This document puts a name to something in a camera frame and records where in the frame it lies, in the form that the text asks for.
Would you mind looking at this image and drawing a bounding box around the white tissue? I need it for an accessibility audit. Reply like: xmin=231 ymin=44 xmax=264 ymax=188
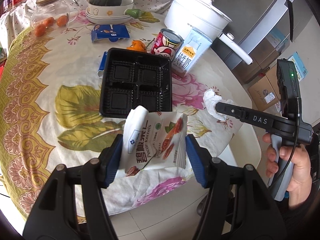
xmin=203 ymin=89 xmax=227 ymax=121

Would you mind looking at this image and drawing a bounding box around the white pecan kernels bag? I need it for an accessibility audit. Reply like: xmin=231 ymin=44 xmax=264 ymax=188
xmin=116 ymin=106 xmax=188 ymax=178

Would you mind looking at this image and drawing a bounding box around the person right hand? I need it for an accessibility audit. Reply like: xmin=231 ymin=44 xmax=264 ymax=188
xmin=262 ymin=132 xmax=313 ymax=210

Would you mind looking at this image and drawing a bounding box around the cardboard box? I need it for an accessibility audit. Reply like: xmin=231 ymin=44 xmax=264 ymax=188
xmin=248 ymin=64 xmax=281 ymax=113

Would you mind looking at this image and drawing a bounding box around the stainless steel refrigerator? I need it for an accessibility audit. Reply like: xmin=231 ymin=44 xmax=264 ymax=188
xmin=212 ymin=0 xmax=312 ymax=83

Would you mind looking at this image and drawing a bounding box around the blue milk carton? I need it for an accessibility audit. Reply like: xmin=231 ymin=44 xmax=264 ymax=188
xmin=171 ymin=28 xmax=212 ymax=77

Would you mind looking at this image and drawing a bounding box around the floral tablecloth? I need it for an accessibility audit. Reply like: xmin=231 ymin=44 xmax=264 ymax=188
xmin=1 ymin=0 xmax=252 ymax=220

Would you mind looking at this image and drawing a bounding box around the black plastic food tray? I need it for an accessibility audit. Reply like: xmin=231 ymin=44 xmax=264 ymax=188
xmin=99 ymin=48 xmax=172 ymax=119

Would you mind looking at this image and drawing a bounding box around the red cartoon drink can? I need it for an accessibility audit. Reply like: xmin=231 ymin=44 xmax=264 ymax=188
xmin=150 ymin=29 xmax=184 ymax=60

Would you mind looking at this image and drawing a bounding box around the white electric cooking pot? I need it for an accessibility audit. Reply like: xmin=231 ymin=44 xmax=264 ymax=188
xmin=164 ymin=0 xmax=253 ymax=64

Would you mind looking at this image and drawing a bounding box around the orange peel piece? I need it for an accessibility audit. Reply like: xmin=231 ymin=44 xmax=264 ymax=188
xmin=127 ymin=40 xmax=147 ymax=53

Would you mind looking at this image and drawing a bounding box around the blue snack wrapper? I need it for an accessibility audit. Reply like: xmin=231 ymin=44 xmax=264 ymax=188
xmin=91 ymin=24 xmax=130 ymax=42

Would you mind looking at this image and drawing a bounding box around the glass jar with oranges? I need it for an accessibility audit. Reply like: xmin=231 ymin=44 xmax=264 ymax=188
xmin=30 ymin=0 xmax=80 ymax=38

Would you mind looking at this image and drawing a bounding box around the white ceramic bowl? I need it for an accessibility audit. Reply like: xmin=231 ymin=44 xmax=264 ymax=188
xmin=86 ymin=0 xmax=134 ymax=17

